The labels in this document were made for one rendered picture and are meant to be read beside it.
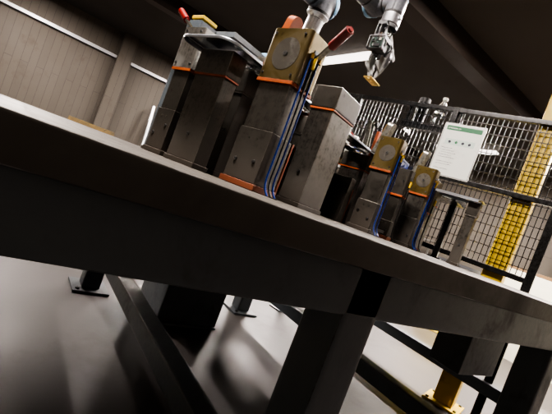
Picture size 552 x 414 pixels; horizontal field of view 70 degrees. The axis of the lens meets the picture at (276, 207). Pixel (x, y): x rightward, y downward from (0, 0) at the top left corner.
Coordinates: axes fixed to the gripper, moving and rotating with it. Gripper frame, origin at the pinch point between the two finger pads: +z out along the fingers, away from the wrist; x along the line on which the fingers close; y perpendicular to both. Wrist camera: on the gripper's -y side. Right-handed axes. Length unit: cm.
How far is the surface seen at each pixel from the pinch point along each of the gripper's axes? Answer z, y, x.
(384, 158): 32.6, 8.3, 21.6
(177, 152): 57, 77, 5
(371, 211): 52, 8, 24
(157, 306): 123, 24, -49
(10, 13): -93, -53, -867
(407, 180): 34.6, -13.4, 22.8
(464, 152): 0, -90, 14
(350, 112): 30, 45, 27
